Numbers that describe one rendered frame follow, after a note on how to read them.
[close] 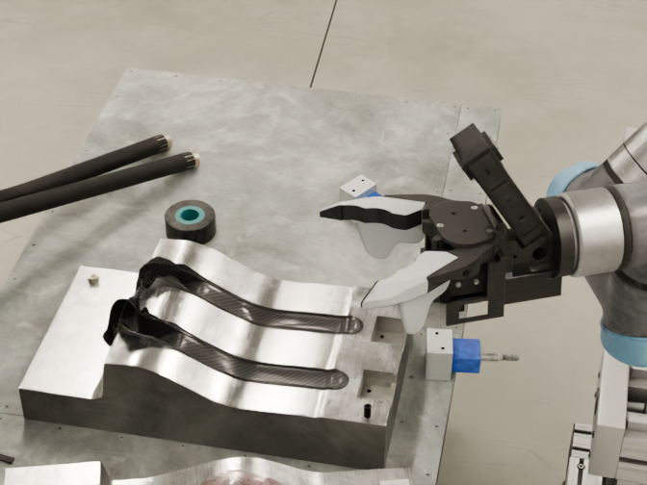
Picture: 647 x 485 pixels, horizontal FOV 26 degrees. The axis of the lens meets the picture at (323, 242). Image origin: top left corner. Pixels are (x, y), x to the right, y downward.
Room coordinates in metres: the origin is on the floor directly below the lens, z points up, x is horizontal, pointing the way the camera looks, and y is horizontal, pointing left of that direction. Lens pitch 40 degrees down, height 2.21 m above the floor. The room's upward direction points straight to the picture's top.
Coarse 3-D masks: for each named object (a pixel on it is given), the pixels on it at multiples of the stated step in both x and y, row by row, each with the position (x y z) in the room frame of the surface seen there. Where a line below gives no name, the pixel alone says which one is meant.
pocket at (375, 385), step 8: (368, 376) 1.33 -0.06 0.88; (376, 376) 1.33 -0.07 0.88; (384, 376) 1.33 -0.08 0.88; (392, 376) 1.32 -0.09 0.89; (360, 384) 1.31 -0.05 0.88; (368, 384) 1.33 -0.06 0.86; (376, 384) 1.33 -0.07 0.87; (384, 384) 1.33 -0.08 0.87; (392, 384) 1.32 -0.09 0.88; (360, 392) 1.31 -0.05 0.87; (368, 392) 1.32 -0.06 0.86; (376, 392) 1.32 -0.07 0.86; (384, 392) 1.32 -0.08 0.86; (392, 392) 1.31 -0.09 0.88; (384, 400) 1.30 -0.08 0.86; (392, 400) 1.29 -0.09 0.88
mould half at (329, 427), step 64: (192, 256) 1.52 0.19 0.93; (64, 320) 1.46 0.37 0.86; (192, 320) 1.40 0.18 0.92; (64, 384) 1.34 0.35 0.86; (128, 384) 1.30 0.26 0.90; (192, 384) 1.29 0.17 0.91; (256, 384) 1.31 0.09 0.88; (256, 448) 1.27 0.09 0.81; (320, 448) 1.25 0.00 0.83; (384, 448) 1.23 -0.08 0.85
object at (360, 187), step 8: (360, 176) 1.81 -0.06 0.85; (352, 184) 1.79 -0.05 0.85; (360, 184) 1.79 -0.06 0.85; (368, 184) 1.79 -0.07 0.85; (344, 192) 1.77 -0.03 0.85; (352, 192) 1.77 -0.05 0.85; (360, 192) 1.77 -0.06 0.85; (368, 192) 1.78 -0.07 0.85; (376, 192) 1.78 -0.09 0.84; (344, 200) 1.77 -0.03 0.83
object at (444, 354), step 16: (432, 336) 1.44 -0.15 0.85; (448, 336) 1.44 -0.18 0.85; (432, 352) 1.40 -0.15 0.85; (448, 352) 1.40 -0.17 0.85; (464, 352) 1.42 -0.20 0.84; (480, 352) 1.42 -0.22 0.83; (496, 352) 1.43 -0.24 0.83; (432, 368) 1.40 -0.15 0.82; (448, 368) 1.40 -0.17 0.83; (464, 368) 1.40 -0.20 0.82
